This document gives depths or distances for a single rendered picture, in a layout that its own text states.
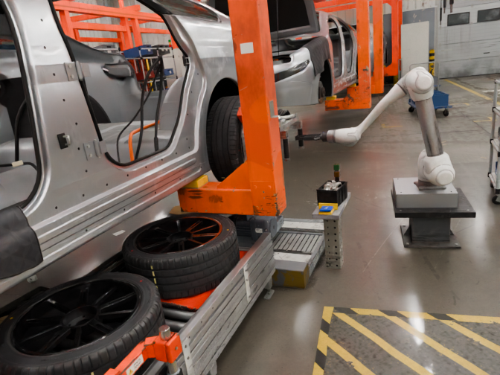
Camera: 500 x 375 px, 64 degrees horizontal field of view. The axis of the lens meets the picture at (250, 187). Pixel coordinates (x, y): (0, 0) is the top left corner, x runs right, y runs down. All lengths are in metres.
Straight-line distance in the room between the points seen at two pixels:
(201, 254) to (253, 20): 1.22
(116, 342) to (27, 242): 0.48
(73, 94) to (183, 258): 0.92
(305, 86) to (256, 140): 3.20
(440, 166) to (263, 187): 1.16
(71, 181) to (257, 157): 1.01
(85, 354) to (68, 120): 0.90
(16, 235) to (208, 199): 1.23
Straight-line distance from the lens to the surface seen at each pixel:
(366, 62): 6.29
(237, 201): 2.42
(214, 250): 2.12
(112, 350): 1.61
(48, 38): 1.83
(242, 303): 2.17
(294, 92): 5.33
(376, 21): 8.21
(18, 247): 1.64
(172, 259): 2.09
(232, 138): 2.62
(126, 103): 4.64
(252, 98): 2.21
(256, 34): 2.19
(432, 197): 3.00
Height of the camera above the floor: 1.41
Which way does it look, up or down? 18 degrees down
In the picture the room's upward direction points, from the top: 7 degrees counter-clockwise
